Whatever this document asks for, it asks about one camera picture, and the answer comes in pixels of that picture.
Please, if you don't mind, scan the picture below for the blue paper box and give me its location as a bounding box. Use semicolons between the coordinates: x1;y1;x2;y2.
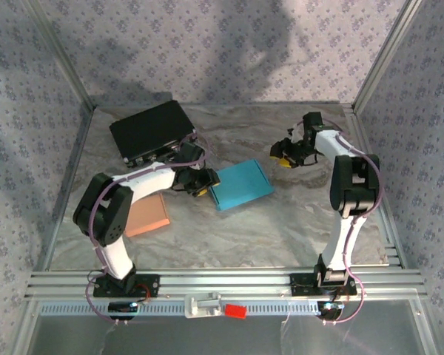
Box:
209;158;275;212

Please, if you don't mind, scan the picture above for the black hard case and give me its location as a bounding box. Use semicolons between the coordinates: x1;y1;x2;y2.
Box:
109;100;198;167

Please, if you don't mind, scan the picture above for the red plastic block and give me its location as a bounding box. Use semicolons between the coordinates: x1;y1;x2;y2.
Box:
224;303;248;318

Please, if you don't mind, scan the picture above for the black left controller board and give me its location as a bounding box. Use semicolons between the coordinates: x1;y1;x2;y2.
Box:
108;301;138;321

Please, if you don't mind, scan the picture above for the black controller board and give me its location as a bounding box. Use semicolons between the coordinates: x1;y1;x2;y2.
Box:
108;301;138;321
317;301;345;321

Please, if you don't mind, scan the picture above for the grey metal panel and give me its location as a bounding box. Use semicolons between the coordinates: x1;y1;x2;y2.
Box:
21;300;430;355

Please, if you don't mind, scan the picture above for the black right controller board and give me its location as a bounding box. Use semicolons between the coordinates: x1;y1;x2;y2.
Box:
317;301;345;321

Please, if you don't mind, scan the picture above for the aluminium side rail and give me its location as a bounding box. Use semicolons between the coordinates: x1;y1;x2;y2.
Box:
35;106;95;271
342;105;408;269

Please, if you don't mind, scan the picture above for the aluminium mounting rail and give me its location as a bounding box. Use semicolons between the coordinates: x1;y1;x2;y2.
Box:
25;269;428;300

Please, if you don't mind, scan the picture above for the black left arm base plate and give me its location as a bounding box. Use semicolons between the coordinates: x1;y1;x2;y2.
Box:
92;274;160;299

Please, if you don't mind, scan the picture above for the grey plastic clamp bracket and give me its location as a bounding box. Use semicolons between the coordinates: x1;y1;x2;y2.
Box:
184;291;223;319

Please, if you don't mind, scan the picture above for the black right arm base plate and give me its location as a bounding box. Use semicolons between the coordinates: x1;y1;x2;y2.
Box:
290;273;357;297

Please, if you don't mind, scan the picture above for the aluminium frame post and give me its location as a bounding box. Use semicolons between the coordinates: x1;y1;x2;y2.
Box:
351;0;423;112

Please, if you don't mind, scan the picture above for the grey slotted cable duct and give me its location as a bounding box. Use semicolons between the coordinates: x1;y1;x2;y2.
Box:
38;300;343;317

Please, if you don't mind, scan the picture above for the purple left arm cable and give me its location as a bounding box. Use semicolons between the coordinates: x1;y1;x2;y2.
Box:
85;132;212;325

